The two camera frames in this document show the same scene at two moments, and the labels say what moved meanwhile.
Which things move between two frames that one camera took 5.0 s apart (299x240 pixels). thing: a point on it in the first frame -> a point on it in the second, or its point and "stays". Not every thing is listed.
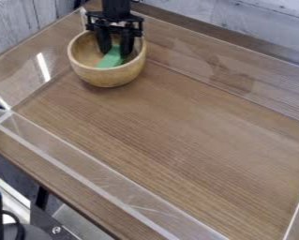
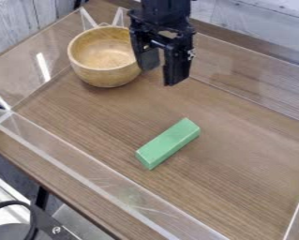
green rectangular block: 111,57 -> 168,142
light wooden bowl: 84,54 stays
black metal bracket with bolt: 48,224 stays
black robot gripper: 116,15 -> 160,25
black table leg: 41,198 stays
